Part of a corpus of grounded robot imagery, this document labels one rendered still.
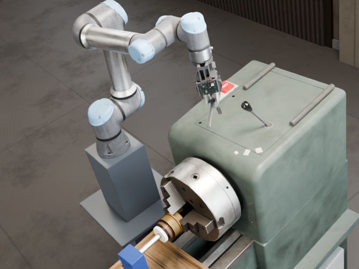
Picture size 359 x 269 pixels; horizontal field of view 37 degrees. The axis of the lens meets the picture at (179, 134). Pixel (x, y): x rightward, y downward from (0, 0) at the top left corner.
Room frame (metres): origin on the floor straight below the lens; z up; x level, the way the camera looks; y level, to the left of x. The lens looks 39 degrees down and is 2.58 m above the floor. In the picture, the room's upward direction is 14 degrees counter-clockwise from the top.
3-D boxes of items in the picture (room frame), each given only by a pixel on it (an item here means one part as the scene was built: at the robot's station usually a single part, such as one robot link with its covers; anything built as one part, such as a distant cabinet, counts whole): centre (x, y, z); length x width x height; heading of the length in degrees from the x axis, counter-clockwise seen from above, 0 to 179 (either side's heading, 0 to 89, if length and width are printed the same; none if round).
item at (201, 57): (1.54, -0.14, 1.67); 0.08 x 0.08 x 0.05
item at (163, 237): (1.30, 0.21, 1.08); 0.13 x 0.07 x 0.07; 125
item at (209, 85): (1.52, -0.14, 1.59); 0.09 x 0.08 x 0.12; 171
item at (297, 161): (1.70, -0.32, 1.06); 0.59 x 0.48 x 0.39; 125
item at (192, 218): (1.33, 0.00, 1.09); 0.12 x 0.11 x 0.05; 36
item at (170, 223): (1.36, 0.12, 1.08); 0.09 x 0.09 x 0.09; 35
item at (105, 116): (1.88, 0.29, 1.27); 0.13 x 0.12 x 0.14; 128
